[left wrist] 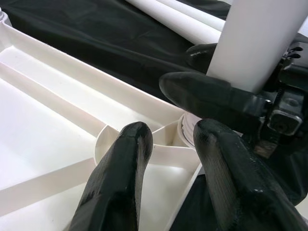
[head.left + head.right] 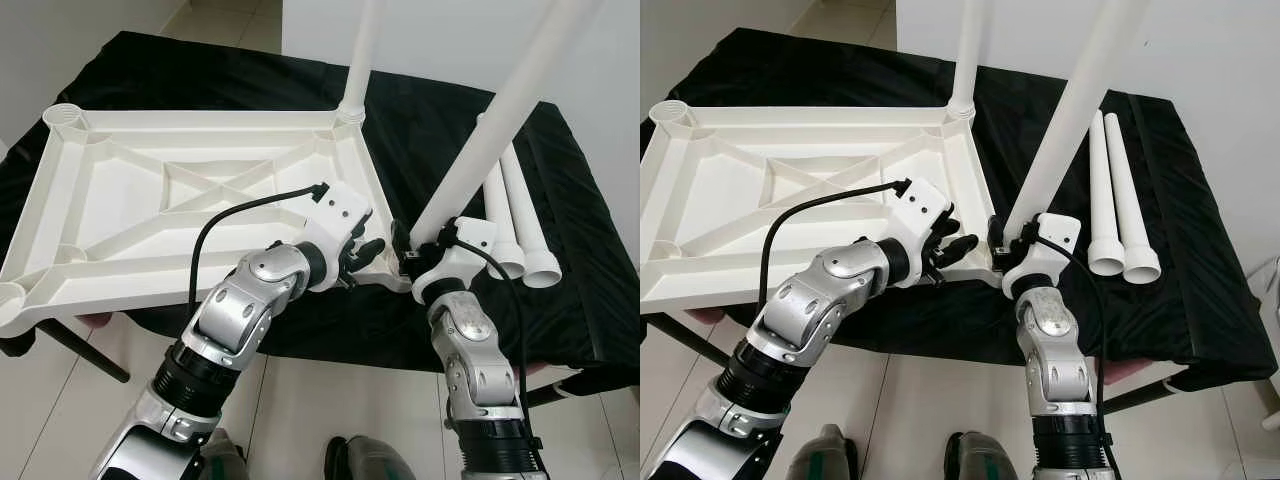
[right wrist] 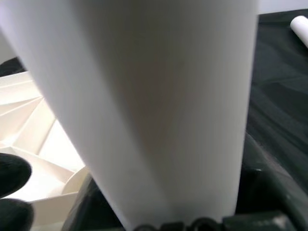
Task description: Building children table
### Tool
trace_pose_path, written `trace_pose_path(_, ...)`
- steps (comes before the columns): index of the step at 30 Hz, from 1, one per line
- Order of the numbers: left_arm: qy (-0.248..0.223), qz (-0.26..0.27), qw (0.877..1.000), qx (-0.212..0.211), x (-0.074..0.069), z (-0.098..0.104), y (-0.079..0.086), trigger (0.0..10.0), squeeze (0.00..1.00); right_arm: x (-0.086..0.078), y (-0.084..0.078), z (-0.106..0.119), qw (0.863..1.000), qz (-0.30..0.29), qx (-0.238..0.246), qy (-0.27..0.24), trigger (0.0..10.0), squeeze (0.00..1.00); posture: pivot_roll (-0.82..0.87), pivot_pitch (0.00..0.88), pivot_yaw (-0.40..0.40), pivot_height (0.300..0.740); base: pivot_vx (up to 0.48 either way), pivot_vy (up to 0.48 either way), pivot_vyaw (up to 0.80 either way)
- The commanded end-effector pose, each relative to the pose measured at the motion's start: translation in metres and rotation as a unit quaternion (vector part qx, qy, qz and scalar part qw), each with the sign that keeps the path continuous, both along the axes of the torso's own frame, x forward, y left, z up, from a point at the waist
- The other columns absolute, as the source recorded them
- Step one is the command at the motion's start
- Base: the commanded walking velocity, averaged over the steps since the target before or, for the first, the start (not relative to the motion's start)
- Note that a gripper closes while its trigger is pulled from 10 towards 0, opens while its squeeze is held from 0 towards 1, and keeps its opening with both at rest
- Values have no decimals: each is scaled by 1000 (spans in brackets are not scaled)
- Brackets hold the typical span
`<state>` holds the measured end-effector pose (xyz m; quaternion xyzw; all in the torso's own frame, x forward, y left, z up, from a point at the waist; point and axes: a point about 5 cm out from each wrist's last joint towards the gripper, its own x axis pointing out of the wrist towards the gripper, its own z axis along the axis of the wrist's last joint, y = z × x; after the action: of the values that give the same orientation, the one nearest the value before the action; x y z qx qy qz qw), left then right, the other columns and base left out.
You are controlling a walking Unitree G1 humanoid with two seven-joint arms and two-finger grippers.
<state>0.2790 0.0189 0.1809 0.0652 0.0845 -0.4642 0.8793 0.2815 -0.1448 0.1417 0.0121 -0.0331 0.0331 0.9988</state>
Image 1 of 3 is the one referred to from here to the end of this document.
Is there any black table cloth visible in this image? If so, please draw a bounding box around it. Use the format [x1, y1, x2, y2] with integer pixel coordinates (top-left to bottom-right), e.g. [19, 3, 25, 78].
[4, 0, 308, 231]

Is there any white plastic table top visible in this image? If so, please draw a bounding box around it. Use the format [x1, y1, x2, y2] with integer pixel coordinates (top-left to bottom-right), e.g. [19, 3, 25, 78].
[0, 0, 205, 231]

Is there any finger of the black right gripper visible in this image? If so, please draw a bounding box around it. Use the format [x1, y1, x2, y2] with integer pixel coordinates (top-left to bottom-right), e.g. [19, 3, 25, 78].
[159, 71, 268, 132]
[186, 43, 218, 73]

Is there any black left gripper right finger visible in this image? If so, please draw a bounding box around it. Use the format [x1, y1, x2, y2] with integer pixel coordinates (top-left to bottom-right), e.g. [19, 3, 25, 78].
[193, 119, 308, 231]

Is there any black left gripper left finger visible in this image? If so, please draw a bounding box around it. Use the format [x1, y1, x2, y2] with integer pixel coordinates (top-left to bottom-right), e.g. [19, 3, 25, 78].
[68, 121, 154, 231]

